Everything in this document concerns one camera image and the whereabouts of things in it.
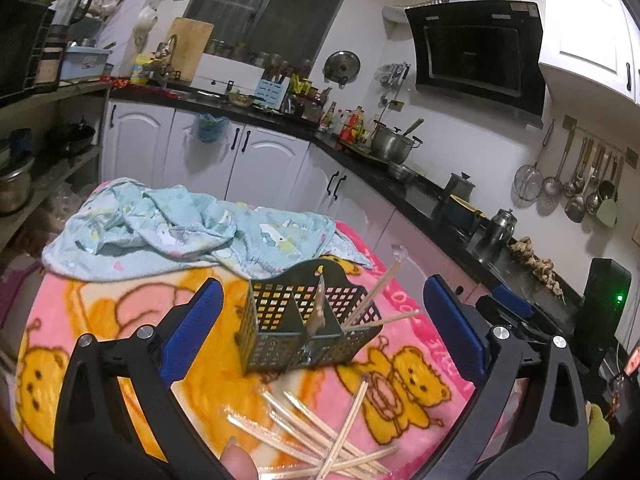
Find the blue enamel pot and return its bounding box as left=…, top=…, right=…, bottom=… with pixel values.
left=442, top=195, right=486, bottom=237

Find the hanging steel ladle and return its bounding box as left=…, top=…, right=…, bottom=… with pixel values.
left=542, top=115, right=576, bottom=198

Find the wooden cutting board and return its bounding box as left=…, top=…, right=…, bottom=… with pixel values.
left=167, top=18, right=214, bottom=82

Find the hanging wire skimmer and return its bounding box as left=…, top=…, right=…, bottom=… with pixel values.
left=512, top=119, right=555, bottom=203

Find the steel pot on shelf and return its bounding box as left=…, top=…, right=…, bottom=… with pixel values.
left=0, top=155, right=35, bottom=214

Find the steel kettle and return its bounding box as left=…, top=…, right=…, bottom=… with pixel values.
left=485, top=209, right=518, bottom=247

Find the red sauce bottle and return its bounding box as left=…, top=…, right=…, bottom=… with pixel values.
left=338, top=106, right=363, bottom=143

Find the hanging pot lid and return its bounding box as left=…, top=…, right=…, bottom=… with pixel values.
left=322, top=50, right=361, bottom=88

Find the dark kitchen window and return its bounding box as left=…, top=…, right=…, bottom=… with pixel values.
left=186, top=0, right=342, bottom=66

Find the black range hood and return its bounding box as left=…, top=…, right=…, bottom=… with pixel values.
left=405, top=0, right=546, bottom=128

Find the person's thumb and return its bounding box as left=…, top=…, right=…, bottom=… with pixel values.
left=220, top=438, right=259, bottom=480

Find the pink cartoon blanket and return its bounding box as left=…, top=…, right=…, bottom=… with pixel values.
left=14, top=179, right=501, bottom=480

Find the blue knife block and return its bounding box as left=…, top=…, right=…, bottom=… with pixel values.
left=254, top=77, right=290, bottom=110

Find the dark green utensil basket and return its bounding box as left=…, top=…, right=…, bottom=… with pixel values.
left=235, top=258, right=382, bottom=375

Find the light blue plastic box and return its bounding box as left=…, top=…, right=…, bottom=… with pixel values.
left=60, top=46, right=111, bottom=80

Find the light blue towel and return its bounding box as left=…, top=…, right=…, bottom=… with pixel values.
left=42, top=178, right=372, bottom=283

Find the black lidded canister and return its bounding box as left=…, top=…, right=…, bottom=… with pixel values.
left=440, top=172, right=475, bottom=202

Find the blender with black lid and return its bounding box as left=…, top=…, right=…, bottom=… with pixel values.
left=48, top=0, right=92, bottom=41

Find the blue plastic bag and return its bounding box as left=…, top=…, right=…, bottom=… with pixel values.
left=194, top=114, right=230, bottom=144

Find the stainless steel stock pot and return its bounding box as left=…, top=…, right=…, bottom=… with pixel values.
left=370, top=118, right=424, bottom=165

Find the white upper cabinet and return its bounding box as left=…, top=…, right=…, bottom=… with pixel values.
left=539, top=0, right=636, bottom=102

